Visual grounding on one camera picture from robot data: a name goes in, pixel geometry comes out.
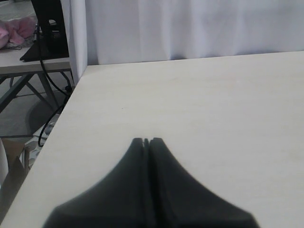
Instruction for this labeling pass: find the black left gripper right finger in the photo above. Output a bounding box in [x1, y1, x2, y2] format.
[148, 138, 259, 228]

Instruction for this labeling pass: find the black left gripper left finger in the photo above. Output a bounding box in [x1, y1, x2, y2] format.
[43, 138, 148, 228]

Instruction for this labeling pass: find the brown cardboard box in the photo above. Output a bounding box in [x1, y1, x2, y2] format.
[0, 139, 31, 190]

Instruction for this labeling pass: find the white curtain backdrop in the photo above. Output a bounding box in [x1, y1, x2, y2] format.
[61, 0, 304, 79]

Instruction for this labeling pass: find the black monitor stand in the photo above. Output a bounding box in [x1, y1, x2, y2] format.
[20, 0, 69, 62]

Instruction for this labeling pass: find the side table with metal legs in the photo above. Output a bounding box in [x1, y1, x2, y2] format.
[0, 0, 74, 114]

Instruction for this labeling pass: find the pink plush toy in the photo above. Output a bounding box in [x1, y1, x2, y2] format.
[0, 17, 36, 48]

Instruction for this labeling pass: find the black hanging cable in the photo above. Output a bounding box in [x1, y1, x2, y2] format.
[35, 21, 73, 147]

